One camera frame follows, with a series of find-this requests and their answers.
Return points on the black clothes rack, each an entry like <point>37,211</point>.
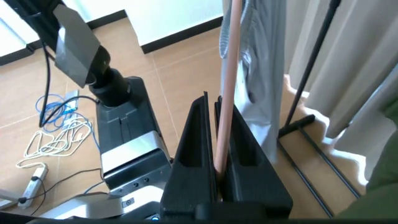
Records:
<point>306,71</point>

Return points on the pale grey garment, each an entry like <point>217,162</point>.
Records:
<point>264,77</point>

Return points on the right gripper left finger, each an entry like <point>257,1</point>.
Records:
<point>189,186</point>

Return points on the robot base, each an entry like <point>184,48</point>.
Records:
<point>130,155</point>

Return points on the pink clothes hanger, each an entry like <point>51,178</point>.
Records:
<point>228,77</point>

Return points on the beige curtain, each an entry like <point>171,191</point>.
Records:
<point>348,62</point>

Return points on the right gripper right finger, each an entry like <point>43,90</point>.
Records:
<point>258,186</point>

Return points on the green printed shirt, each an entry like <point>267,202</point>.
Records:
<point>385,186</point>

